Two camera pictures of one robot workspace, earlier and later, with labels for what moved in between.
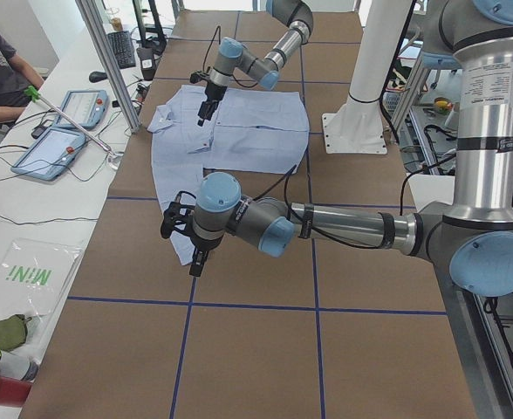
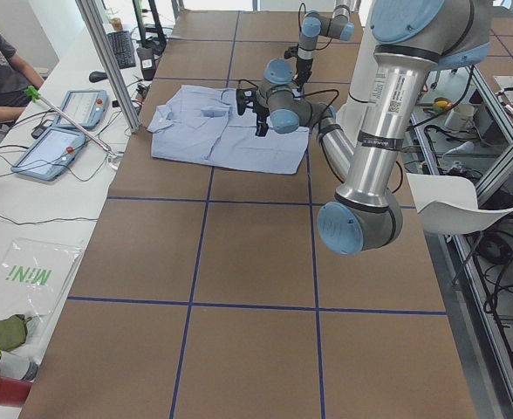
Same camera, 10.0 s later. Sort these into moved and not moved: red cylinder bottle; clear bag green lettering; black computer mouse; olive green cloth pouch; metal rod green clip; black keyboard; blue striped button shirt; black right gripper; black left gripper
Moved: black right gripper; blue striped button shirt; black left gripper
Not moved: metal rod green clip; olive green cloth pouch; clear bag green lettering; black computer mouse; red cylinder bottle; black keyboard
